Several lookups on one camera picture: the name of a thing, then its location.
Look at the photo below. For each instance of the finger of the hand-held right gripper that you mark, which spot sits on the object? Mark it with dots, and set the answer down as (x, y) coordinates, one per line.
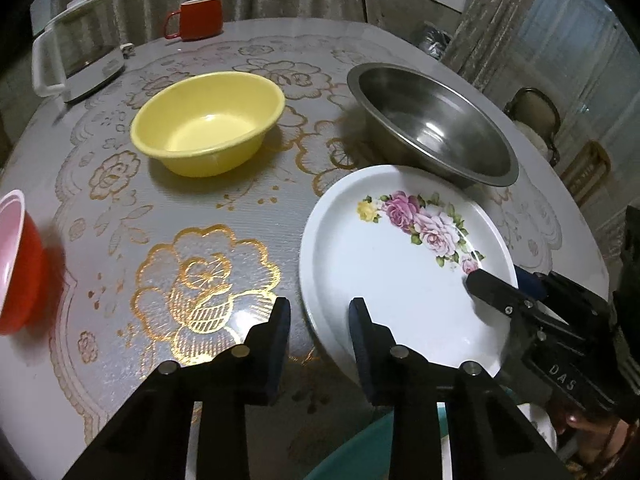
(531, 284)
(492, 291)

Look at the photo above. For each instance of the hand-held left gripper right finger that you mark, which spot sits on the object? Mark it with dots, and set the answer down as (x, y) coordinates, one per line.
(357, 340)

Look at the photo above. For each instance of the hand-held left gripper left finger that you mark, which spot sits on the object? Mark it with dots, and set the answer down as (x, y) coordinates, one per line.
(279, 345)

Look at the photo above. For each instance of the white floral plate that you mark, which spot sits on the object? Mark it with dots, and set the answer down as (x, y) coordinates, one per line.
(400, 270)

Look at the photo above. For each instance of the stainless steel bowl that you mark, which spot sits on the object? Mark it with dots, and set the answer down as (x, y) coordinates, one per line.
(435, 120)

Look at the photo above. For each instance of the yellow bowl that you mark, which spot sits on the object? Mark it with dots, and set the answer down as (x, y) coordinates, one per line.
(205, 125)

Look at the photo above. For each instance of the person's right hand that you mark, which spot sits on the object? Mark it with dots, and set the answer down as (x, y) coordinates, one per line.
(595, 440)

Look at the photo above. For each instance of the teal bowl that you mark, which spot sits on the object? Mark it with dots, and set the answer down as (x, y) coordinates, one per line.
(360, 455)

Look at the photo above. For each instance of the wooden chair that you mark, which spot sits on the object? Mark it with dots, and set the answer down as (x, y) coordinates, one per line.
(587, 167)

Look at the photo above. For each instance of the oval-backed cushioned chair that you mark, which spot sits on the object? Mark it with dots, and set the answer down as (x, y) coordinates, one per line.
(535, 110)

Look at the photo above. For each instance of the glass door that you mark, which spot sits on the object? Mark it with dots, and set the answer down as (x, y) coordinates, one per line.
(590, 70)

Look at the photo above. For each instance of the plastic bag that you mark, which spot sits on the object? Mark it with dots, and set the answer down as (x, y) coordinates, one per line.
(432, 40)

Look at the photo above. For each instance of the red bowl with pink inside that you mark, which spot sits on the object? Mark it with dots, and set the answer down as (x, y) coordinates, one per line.
(17, 270)

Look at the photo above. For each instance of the red mug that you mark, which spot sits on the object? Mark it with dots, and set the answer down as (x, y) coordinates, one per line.
(200, 17)

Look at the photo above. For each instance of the white glass electric kettle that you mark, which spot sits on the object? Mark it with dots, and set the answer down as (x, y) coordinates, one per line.
(80, 50)

